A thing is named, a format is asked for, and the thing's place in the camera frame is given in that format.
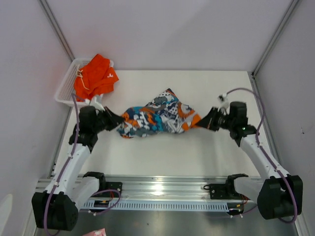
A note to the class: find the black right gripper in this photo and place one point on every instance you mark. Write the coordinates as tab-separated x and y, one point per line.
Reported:
205	122

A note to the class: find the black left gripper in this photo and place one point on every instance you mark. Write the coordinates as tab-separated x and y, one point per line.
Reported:
117	120

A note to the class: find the patterned blue orange shorts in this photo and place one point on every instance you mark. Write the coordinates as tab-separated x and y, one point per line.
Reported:
164	114

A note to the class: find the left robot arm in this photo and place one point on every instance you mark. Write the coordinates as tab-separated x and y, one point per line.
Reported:
57	207

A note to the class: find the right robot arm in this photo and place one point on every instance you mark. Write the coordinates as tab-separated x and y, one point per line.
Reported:
277	193

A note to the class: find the white plastic basket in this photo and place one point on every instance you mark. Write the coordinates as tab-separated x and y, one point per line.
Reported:
66	88

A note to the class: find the pink cloth piece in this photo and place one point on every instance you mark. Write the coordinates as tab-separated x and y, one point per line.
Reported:
100	232

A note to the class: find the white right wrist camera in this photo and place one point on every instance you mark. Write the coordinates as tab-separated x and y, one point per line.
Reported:
224	103

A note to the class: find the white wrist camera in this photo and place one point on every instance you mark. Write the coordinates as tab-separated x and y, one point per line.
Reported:
224	103
96	102

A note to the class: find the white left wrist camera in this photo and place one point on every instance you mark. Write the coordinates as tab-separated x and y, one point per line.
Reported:
96	102

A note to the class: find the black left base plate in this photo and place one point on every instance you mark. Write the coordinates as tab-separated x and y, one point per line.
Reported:
110	188

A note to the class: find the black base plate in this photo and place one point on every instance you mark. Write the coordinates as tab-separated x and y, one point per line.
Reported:
225	191
110	188

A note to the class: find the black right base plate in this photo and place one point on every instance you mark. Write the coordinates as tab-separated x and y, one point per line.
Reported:
225	191

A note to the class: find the white slotted cable duct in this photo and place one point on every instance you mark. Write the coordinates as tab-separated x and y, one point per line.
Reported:
156	205

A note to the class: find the left aluminium frame post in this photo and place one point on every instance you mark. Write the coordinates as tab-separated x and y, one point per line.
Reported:
45	6

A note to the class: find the aluminium frame post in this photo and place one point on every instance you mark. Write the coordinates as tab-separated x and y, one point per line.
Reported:
285	19
45	6

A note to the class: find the right aluminium frame post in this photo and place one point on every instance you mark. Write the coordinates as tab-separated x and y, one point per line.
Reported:
285	19

